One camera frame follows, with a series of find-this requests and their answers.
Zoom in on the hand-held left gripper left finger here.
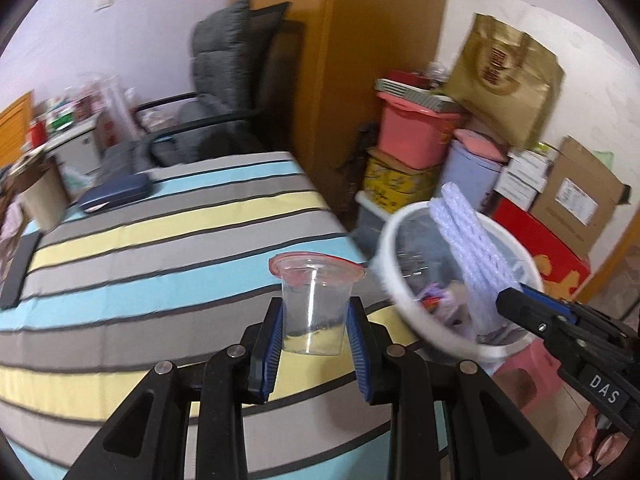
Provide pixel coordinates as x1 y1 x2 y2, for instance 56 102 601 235
70 297 286 480

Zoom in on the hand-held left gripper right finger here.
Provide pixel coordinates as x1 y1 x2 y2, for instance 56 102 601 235
347 297 573 480

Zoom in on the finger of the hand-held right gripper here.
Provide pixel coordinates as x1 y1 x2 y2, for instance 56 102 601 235
496 287 584 357
517 284 637 342

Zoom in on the clear plastic cup red rim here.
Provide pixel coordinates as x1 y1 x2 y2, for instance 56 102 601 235
268 251 367 357

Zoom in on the white foam net sleeve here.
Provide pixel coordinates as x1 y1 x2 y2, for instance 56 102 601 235
429 182 521 333

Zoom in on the white round trash bin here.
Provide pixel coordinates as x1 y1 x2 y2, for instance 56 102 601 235
375 201 545 361

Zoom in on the person's right hand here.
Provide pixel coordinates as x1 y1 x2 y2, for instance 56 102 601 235
560 402 633 479

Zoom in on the pink plastic stool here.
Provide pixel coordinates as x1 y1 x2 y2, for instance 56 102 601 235
492 340 563 413

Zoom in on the red box gold print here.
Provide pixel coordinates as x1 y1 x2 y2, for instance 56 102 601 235
492 197 591 301

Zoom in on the brown cardboard box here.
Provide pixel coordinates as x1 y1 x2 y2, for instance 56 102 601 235
530 135 632 258

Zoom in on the white labelled box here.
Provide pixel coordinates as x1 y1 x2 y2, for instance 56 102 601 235
495 185 538 210
500 165 546 194
507 149 551 173

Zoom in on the clear plastic bin liner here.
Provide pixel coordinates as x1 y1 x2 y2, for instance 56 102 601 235
395 210 538 376

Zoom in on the grey plastic storage box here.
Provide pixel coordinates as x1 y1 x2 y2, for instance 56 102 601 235
355 191 396 256

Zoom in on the striped tablecloth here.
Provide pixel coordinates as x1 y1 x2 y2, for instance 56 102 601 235
0 150 451 480

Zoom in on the lavender round bin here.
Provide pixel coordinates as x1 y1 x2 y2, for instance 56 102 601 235
442 140 501 211

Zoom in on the yellow patterned carton box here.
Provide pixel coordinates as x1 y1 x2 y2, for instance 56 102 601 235
362 149 441 213

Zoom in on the pink bin lid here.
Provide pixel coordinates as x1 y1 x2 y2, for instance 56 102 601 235
452 128 508 162

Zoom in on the black folded tripod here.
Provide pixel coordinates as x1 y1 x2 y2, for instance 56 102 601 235
342 122 381 216

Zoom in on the pink plastic bucket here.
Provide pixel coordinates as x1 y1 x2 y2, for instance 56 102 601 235
376 91 466 170

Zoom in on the dark blue case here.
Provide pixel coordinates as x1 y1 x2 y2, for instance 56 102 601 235
77 172 153 213

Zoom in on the gold paper bag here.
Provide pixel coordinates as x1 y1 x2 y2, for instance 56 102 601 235
442 12 566 151

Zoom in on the grey striped tray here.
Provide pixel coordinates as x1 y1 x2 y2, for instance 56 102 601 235
375 79 463 113

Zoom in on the flat red box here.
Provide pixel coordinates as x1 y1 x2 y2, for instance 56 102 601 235
387 71 441 88

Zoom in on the beige cylindrical bin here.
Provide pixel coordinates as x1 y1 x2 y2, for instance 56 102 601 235
10 152 71 231

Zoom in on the wooden wardrobe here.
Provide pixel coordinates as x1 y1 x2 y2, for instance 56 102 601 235
230 0 451 231

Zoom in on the white plastic bag red print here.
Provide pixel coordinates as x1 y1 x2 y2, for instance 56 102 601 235
97 75 138 151

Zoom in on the black office chair grey cushion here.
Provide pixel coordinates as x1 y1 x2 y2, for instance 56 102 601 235
100 0 266 171

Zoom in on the green and white box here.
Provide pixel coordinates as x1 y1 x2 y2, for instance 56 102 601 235
47 110 76 133

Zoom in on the wooden bed headboard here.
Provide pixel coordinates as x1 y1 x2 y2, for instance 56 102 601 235
0 90 35 166

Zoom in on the wooden door frame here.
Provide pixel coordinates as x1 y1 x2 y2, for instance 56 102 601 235
570 220 640 321

